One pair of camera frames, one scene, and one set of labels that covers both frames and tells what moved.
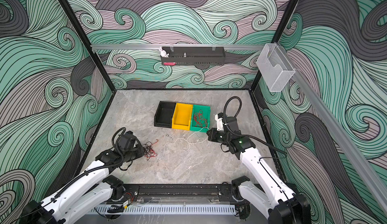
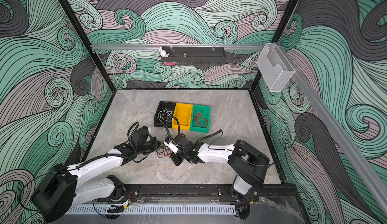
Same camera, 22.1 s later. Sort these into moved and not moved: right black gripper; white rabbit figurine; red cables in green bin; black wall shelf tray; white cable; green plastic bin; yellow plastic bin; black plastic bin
Moved: right black gripper; white cable
Not moved: black plastic bin; yellow plastic bin; white rabbit figurine; black wall shelf tray; green plastic bin; red cables in green bin
